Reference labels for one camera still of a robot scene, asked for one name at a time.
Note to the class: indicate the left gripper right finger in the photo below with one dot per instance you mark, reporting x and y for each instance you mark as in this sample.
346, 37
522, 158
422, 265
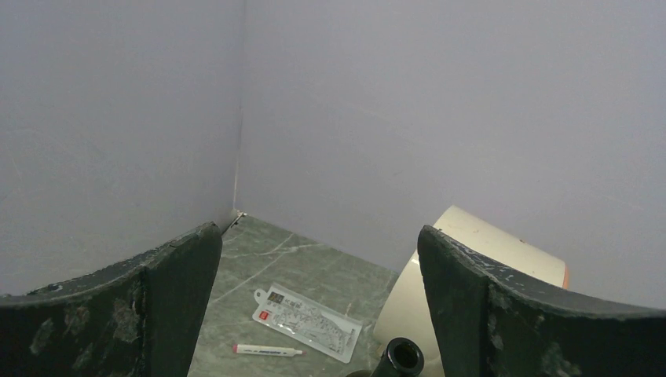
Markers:
492, 320

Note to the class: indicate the dark green wine bottle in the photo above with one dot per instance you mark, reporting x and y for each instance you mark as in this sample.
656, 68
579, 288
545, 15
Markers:
401, 358

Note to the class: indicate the white marker pen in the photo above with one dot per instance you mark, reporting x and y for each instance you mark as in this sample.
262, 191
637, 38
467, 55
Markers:
273, 351

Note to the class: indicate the cream cylindrical drum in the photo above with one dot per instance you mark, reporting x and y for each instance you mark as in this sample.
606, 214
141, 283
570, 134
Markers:
405, 312

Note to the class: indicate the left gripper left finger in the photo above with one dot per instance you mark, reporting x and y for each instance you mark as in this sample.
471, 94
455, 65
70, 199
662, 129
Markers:
138, 317

